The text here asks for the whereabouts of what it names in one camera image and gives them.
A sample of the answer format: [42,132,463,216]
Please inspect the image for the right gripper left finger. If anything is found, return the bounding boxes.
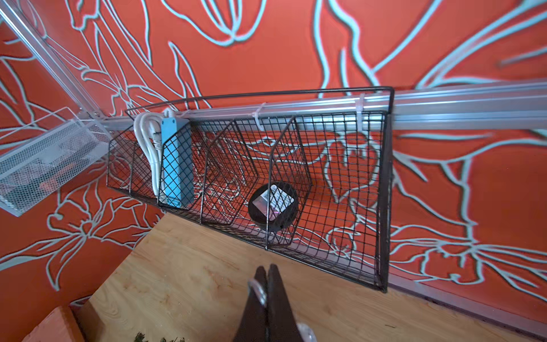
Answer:
[233,266,267,342]

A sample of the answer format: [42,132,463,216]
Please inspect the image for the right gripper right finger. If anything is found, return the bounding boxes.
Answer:
[267,264,303,342]

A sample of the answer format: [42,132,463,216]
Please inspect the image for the clear bulb string lights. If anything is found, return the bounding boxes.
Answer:
[234,268,317,341]

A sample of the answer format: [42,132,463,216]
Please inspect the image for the small green christmas tree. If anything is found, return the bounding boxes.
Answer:
[133,332,187,342]

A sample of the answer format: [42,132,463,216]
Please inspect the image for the small black device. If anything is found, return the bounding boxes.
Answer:
[247,182,299,233]

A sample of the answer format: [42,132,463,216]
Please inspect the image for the orange plastic tool case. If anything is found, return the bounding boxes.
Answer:
[22,306,85,342]

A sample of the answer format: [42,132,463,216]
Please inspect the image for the light blue box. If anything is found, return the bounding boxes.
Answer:
[160,117,195,209]

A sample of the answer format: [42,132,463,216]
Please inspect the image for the black wire wall basket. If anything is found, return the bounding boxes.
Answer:
[106,86,395,292]

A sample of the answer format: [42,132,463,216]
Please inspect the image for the white coiled cable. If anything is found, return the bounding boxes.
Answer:
[133,108,176,198]

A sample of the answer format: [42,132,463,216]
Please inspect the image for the clear plastic wall bin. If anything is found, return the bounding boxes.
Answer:
[1,107,111,217]

